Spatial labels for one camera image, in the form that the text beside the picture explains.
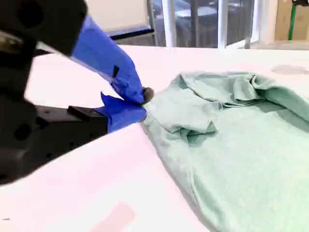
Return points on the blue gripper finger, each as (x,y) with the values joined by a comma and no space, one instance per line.
(120,116)
(101,50)

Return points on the pale green T-shirt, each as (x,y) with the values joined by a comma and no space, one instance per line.
(229,157)

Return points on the dark horizontal bar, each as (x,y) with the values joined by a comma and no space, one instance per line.
(130,33)

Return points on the green pole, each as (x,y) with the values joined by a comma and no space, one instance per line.
(292,21)

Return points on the brown panel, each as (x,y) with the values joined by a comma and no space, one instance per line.
(303,21)

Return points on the grey metal post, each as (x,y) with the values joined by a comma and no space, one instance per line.
(153,14)

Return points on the white window post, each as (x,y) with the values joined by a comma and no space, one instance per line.
(223,23)
(169,23)

